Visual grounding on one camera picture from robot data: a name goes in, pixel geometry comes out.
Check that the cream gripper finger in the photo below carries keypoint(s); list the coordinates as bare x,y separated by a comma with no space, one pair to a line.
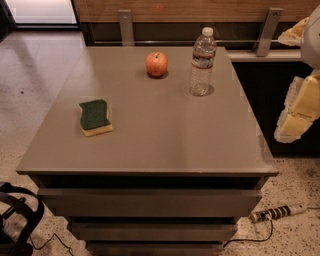
293,36
302,108

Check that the clear plastic water bottle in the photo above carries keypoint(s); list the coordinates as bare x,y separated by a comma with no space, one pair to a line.
204,51

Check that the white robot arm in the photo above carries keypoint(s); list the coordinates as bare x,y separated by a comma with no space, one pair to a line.
310,43

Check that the white power strip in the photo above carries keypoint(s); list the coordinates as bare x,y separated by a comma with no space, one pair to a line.
277,213

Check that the red apple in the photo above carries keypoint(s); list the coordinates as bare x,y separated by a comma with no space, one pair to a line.
156,64

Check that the grey drawer cabinet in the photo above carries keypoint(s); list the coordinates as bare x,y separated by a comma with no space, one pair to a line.
174,175

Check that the green and yellow sponge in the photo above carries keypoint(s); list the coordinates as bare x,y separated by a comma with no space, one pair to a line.
94,118

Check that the right metal bracket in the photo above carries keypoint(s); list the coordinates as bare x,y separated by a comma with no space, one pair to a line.
268,29

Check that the metal bracket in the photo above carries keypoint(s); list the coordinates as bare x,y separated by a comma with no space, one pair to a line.
268,29
126,27

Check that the left metal bracket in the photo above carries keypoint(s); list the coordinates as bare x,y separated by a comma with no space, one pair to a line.
126,27

